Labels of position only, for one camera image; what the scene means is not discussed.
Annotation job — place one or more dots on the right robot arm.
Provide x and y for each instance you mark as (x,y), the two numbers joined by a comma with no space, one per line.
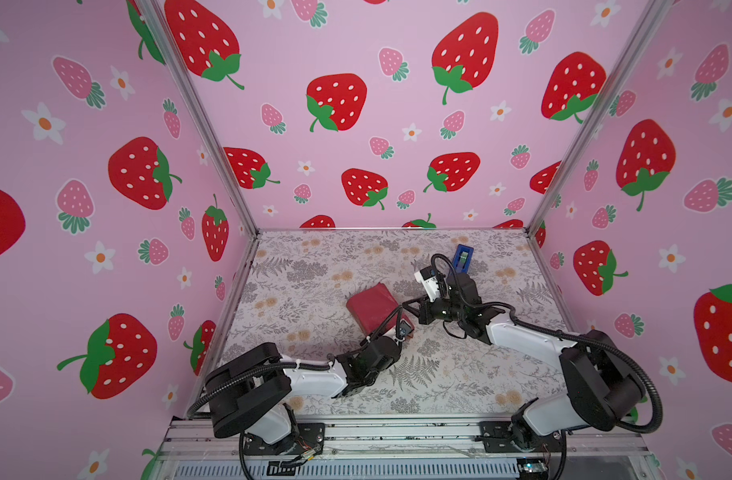
(601,387)

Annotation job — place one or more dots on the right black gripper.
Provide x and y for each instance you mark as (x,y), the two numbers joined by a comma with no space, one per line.
(422,308)

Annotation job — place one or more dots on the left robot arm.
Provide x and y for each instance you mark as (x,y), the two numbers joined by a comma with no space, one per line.
(249,395)

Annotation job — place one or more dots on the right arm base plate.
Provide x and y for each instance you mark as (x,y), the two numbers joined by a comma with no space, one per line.
(504,437)

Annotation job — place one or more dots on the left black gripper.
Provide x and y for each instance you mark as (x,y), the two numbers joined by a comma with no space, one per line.
(396,357)

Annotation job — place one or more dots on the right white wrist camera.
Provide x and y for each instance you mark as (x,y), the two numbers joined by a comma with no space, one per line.
(432,281)

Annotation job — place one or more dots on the aluminium rail frame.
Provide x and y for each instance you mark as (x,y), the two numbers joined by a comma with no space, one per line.
(412,447)

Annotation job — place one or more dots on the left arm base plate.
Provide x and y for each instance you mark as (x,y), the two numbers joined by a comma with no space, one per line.
(303,437)

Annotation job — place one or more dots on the dark red wrapping paper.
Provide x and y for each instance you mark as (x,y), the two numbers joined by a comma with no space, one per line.
(371,307)

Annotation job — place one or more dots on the blue tape dispenser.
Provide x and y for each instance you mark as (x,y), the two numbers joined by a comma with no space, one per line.
(463,258)

